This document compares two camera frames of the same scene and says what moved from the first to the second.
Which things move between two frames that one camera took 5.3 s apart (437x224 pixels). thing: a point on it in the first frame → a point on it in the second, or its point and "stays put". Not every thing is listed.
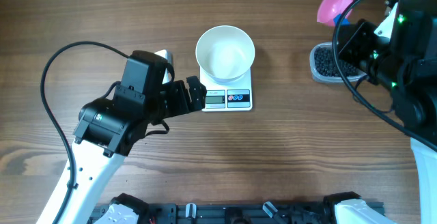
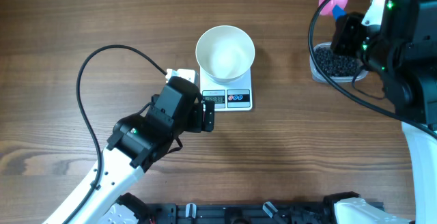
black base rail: [222, 213] stays put
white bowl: [226, 53] stays put
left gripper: [184, 106] → [197, 124]
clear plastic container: [323, 67] stays put
